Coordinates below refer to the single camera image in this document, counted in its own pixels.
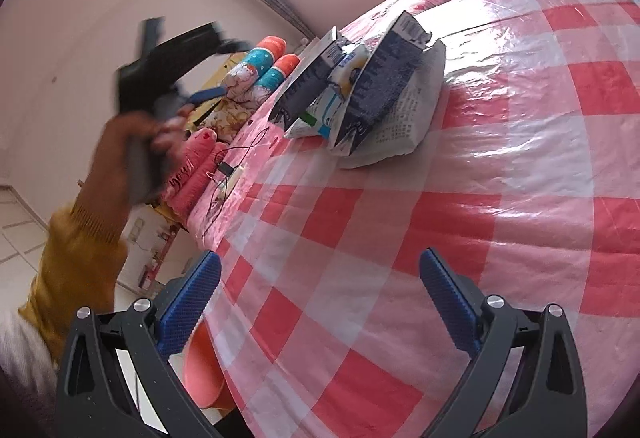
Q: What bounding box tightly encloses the teal orange pillow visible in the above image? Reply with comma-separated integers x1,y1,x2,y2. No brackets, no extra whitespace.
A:
239,35,289,84
259,54,302,94

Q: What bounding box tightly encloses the red white plaid plastic cover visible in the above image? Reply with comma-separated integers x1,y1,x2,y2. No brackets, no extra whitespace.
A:
200,0,640,438

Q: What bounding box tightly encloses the white nightstand red top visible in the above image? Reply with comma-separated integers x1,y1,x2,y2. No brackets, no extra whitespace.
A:
134,205,195,297

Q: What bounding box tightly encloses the pink printed bed sheet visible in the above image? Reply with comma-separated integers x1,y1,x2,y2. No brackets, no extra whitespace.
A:
187,0,462,249

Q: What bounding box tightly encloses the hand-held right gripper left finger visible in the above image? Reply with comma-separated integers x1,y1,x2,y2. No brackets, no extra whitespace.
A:
56,250,223,438

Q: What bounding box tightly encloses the white printed paper bag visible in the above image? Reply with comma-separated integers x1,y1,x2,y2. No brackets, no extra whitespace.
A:
339,39,447,169

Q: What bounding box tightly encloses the white power strip with cable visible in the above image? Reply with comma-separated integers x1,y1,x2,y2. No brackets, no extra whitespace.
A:
202,125,272,239

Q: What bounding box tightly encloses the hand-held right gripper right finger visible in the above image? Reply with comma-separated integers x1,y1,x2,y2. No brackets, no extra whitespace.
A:
419,249,588,438

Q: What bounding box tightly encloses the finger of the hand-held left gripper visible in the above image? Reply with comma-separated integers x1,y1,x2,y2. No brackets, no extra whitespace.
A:
216,38,252,56
186,86,229,107

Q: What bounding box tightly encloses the pink folded blanket black lettering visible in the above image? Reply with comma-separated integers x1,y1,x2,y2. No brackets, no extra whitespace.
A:
162,128,219,215

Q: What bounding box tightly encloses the person's left hand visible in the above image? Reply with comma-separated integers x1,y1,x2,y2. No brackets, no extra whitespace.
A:
94,110,195,205

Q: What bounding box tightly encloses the person's white clothing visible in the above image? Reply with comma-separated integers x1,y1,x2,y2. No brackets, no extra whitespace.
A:
0,317,62,438

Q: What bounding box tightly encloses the large dark blue carton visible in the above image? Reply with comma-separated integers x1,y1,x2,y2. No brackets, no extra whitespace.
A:
329,10,434,155

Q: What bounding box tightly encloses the white blue green milk carton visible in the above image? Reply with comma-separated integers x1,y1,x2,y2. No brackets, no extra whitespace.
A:
284,44,372,142

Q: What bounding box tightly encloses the small dark blue carton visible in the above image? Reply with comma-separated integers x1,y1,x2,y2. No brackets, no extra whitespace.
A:
267,26,352,135

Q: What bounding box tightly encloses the orange plastic bin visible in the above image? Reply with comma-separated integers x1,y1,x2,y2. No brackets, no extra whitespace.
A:
181,317,237,413

